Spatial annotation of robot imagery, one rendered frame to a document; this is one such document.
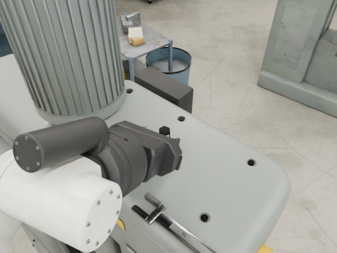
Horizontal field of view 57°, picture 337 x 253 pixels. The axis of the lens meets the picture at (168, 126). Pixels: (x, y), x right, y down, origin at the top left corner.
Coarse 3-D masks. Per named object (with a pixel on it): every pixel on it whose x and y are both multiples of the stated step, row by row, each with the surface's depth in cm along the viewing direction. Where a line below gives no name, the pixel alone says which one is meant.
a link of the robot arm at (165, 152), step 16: (112, 128) 39; (128, 128) 46; (144, 128) 47; (128, 144) 37; (144, 144) 41; (160, 144) 43; (176, 144) 45; (128, 160) 35; (144, 160) 38; (160, 160) 43; (176, 160) 44; (144, 176) 39; (160, 176) 45; (128, 192) 37
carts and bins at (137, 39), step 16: (128, 16) 304; (128, 32) 295; (144, 32) 308; (128, 48) 286; (144, 48) 286; (160, 48) 326; (176, 48) 326; (128, 64) 349; (144, 64) 360; (160, 64) 325; (176, 64) 325
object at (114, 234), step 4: (112, 232) 68; (116, 232) 66; (112, 236) 70; (116, 236) 68; (120, 236) 66; (116, 240) 70; (120, 240) 67; (124, 240) 65; (120, 244) 70; (124, 244) 67; (128, 244) 65; (124, 248) 69; (128, 248) 66; (132, 248) 64; (128, 252) 69; (132, 252) 66; (136, 252) 64
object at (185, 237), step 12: (156, 204) 49; (144, 216) 48; (156, 216) 48; (168, 216) 48; (168, 228) 46; (180, 228) 46; (180, 240) 45; (192, 240) 45; (204, 252) 44; (216, 252) 44
